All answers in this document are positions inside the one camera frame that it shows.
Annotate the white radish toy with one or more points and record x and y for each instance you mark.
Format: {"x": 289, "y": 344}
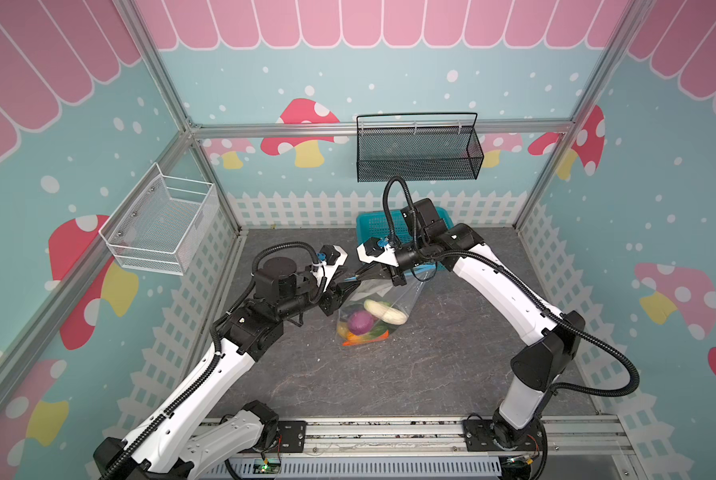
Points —
{"x": 385, "y": 312}

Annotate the purple onion toy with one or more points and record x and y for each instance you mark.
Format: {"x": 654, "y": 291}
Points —
{"x": 360, "y": 323}

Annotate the aluminium front rail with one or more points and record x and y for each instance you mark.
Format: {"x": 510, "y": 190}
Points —
{"x": 394, "y": 438}

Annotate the teal plastic basket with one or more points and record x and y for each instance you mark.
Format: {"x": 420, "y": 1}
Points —
{"x": 374, "y": 224}

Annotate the clear zip top bag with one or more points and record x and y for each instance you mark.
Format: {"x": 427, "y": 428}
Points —
{"x": 403, "y": 297}

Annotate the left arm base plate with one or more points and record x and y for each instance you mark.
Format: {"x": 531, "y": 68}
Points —
{"x": 288, "y": 437}

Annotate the orange carrot toy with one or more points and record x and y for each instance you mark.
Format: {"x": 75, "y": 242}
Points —
{"x": 350, "y": 339}

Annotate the black mesh wall basket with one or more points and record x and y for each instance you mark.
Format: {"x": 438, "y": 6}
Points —
{"x": 424, "y": 146}

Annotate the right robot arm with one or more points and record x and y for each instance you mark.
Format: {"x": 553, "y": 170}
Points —
{"x": 551, "y": 337}

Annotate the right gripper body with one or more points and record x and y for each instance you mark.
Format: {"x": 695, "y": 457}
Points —
{"x": 395, "y": 272}

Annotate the white wire wall basket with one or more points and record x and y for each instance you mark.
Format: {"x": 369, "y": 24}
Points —
{"x": 161, "y": 224}

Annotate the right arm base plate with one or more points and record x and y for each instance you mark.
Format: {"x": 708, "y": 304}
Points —
{"x": 488, "y": 435}

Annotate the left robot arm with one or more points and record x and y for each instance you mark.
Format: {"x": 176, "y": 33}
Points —
{"x": 239, "y": 338}

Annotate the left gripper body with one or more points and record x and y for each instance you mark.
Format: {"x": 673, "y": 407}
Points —
{"x": 306, "y": 297}

